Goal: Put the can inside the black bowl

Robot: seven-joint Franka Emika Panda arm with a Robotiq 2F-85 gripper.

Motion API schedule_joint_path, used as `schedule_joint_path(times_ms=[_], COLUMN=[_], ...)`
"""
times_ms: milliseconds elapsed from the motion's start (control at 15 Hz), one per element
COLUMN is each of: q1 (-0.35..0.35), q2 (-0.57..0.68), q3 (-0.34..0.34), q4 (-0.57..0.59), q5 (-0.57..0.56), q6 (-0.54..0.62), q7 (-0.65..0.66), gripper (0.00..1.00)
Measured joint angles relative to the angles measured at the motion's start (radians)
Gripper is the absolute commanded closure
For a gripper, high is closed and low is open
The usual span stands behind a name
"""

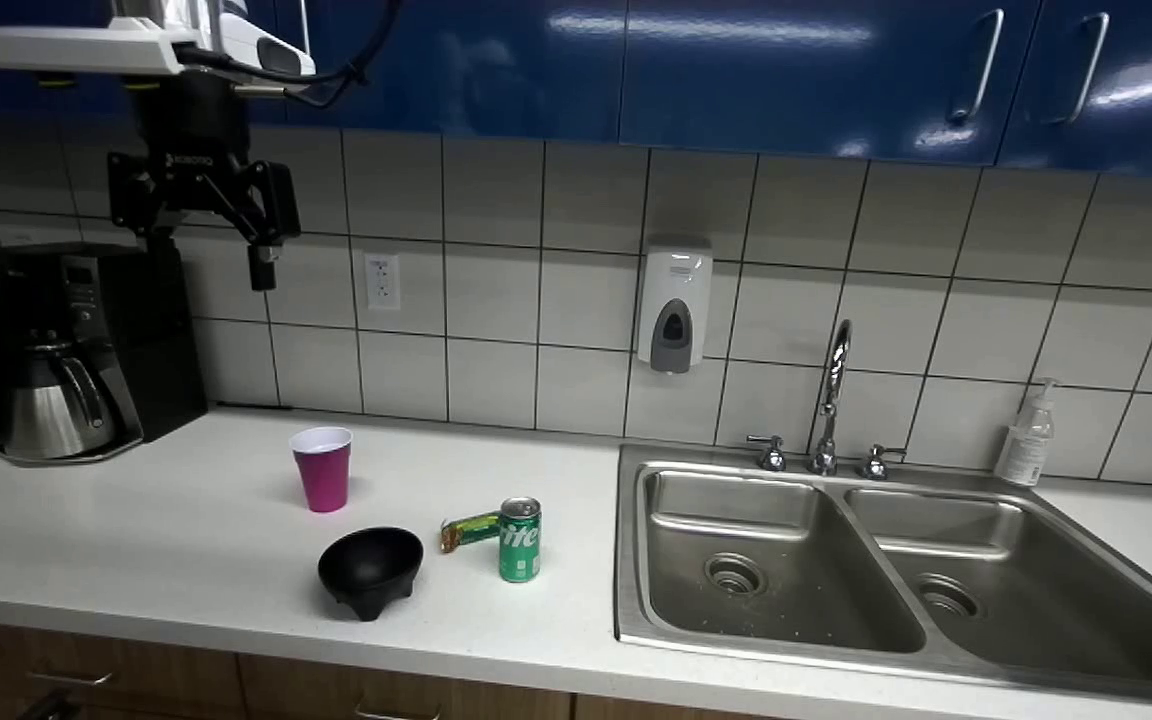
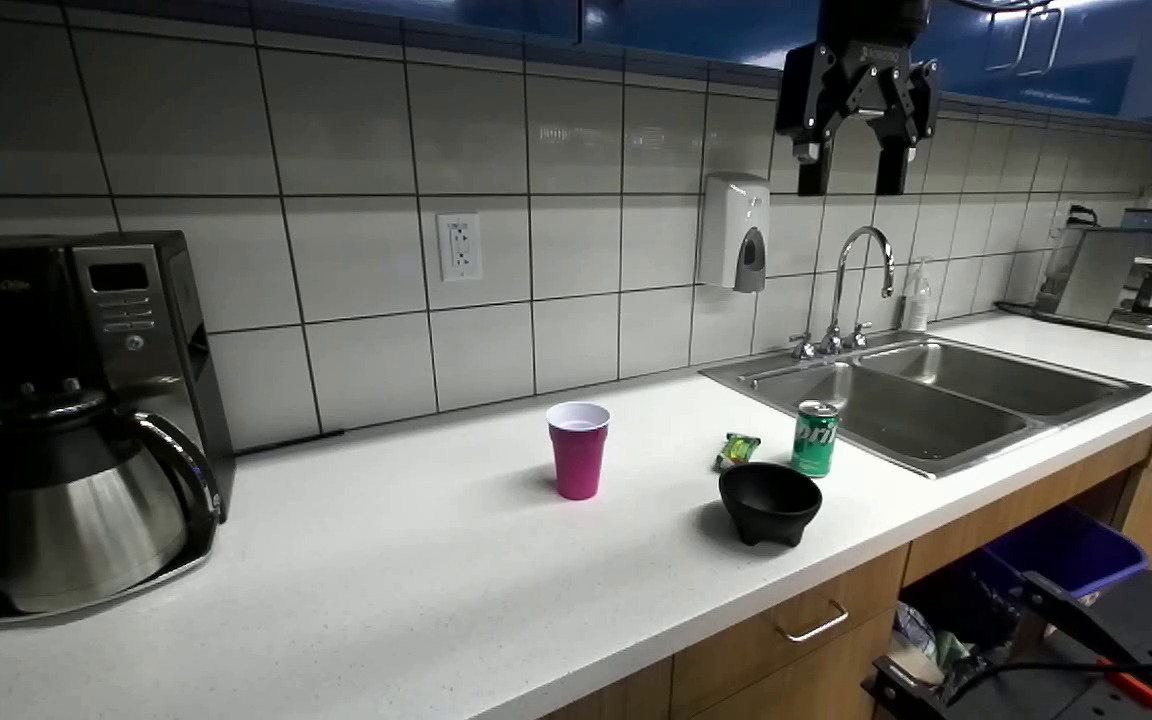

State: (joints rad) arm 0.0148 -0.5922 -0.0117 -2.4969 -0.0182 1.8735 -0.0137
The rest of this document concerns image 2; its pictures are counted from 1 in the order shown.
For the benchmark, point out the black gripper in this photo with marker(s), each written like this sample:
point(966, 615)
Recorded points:
point(871, 52)

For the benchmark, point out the green soda can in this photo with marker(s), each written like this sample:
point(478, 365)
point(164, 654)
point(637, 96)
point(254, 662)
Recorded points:
point(813, 440)

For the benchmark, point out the black bowl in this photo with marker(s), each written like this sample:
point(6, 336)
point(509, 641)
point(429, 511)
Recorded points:
point(771, 507)

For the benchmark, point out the chrome sink faucet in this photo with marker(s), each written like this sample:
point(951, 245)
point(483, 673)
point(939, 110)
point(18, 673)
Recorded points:
point(841, 287)

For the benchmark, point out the clear dish soap bottle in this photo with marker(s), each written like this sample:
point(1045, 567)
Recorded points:
point(918, 306)

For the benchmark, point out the blue upper cabinet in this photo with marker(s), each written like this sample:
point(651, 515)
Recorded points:
point(680, 25)

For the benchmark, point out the stainless steel double sink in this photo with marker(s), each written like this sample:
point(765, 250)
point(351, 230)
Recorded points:
point(1001, 384)

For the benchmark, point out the silver espresso machine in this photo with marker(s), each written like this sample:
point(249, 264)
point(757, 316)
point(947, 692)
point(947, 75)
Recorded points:
point(1108, 283)

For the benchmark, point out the small green snack packet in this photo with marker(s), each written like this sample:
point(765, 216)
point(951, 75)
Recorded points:
point(739, 448)

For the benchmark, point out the pink plastic cup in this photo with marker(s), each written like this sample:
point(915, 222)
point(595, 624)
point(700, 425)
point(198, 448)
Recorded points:
point(578, 461)

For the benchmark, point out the blue plastic bin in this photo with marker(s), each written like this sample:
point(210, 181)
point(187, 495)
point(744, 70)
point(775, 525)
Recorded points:
point(1071, 549)

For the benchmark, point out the black trash bag bin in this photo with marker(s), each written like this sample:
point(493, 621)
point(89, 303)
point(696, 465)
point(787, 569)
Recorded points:
point(968, 615)

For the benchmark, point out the wooden base cabinet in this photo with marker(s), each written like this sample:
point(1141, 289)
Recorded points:
point(762, 654)

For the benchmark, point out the black cart top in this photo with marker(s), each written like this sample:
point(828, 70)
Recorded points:
point(1136, 641)

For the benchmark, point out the black drip coffee maker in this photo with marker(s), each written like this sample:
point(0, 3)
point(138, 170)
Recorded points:
point(56, 306)

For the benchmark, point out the stainless steel coffee carafe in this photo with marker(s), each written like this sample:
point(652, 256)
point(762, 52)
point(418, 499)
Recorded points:
point(83, 521)

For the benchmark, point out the white wall soap dispenser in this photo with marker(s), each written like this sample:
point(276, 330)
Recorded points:
point(723, 232)

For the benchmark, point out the white wall power outlet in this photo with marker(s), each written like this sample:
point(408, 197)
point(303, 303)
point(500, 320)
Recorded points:
point(462, 250)

